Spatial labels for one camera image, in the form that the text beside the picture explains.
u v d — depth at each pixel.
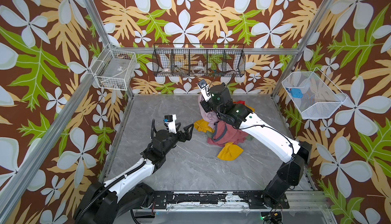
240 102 1.10
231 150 0.87
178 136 0.70
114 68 0.86
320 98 0.78
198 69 0.99
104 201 0.40
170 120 0.68
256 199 0.77
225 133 0.87
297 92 0.86
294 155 0.43
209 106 0.65
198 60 0.98
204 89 0.60
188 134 0.70
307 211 0.72
